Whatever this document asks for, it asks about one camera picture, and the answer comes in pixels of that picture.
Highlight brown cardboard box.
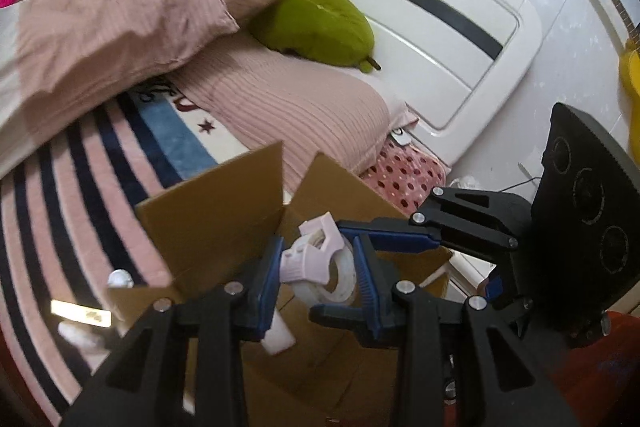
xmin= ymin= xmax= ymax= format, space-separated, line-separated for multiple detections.
xmin=105 ymin=141 xmax=454 ymax=427

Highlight white bed headboard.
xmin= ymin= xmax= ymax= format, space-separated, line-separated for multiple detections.
xmin=187 ymin=0 xmax=544 ymax=168

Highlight large pink ribbed pillow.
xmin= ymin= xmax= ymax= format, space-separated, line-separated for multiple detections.
xmin=167 ymin=29 xmax=419 ymax=174

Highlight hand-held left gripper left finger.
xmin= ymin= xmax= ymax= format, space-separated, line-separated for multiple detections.
xmin=60 ymin=236 xmax=286 ymax=427

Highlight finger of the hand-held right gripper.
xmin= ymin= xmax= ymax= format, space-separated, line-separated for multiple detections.
xmin=309 ymin=274 xmax=533 ymax=346
xmin=335 ymin=186 xmax=522 ymax=266

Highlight green plush toy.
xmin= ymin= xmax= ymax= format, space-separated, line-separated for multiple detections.
xmin=249 ymin=0 xmax=382 ymax=74

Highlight red polka dot blanket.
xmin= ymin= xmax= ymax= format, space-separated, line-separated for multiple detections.
xmin=357 ymin=138 xmax=448 ymax=216

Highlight white plastic block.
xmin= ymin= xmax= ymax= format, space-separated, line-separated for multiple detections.
xmin=261 ymin=311 xmax=297 ymax=355

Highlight white soft object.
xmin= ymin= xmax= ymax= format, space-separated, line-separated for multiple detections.
xmin=57 ymin=322 xmax=109 ymax=354

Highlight pink ribbed quilt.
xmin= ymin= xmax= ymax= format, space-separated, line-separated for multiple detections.
xmin=0 ymin=0 xmax=242 ymax=180

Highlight striped printed bed sheet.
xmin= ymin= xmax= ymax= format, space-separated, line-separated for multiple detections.
xmin=0 ymin=79 xmax=281 ymax=427

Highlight yellow guitar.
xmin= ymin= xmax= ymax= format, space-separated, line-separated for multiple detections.
xmin=532 ymin=0 xmax=640 ymax=164

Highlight yellow flat card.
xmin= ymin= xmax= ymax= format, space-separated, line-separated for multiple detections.
xmin=50 ymin=299 xmax=112 ymax=328

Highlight pink tape dispenser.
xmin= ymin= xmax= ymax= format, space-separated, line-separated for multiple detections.
xmin=279 ymin=211 xmax=362 ymax=309

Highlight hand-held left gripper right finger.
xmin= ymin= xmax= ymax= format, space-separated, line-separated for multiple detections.
xmin=351 ymin=236 xmax=581 ymax=427

